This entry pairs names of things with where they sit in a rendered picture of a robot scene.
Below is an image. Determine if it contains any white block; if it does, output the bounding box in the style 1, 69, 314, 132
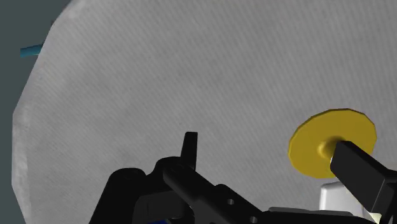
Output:
319, 181, 383, 223

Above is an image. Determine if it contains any yellow round lid with knob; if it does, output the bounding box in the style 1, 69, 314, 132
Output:
288, 108, 378, 179

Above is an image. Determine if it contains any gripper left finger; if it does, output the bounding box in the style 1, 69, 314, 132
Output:
89, 131, 265, 224

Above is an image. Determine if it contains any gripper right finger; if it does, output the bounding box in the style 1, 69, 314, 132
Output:
330, 140, 397, 224

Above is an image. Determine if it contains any blue bar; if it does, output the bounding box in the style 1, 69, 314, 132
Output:
19, 43, 45, 59

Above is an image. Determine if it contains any grey round table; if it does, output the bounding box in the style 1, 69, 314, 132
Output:
11, 0, 397, 224

